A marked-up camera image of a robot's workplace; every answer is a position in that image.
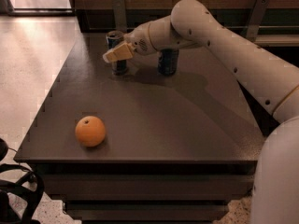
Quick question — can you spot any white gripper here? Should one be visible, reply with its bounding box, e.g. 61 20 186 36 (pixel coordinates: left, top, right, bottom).
103 22 157 63

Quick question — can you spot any Red Bull can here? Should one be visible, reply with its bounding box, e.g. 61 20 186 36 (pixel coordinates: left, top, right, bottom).
107 30 127 76

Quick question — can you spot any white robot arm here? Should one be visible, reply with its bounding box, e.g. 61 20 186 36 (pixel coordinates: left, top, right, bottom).
103 0 299 224

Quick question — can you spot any blue Pepsi can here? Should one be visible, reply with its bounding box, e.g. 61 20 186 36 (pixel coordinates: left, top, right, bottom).
158 49 179 76

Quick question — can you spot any orange fruit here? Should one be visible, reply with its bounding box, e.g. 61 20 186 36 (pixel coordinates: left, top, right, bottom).
75 116 107 147

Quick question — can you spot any grey drawer cabinet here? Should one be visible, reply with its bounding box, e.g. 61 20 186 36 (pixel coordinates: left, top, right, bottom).
16 34 263 224

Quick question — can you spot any left metal wall bracket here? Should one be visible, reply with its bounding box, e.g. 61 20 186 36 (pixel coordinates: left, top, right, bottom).
112 0 127 32

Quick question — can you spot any metal wall bracket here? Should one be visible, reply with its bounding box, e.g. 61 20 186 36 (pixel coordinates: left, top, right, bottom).
112 0 127 32
244 0 270 42

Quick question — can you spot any right metal wall bracket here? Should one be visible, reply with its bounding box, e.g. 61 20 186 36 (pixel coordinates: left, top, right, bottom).
244 0 270 42

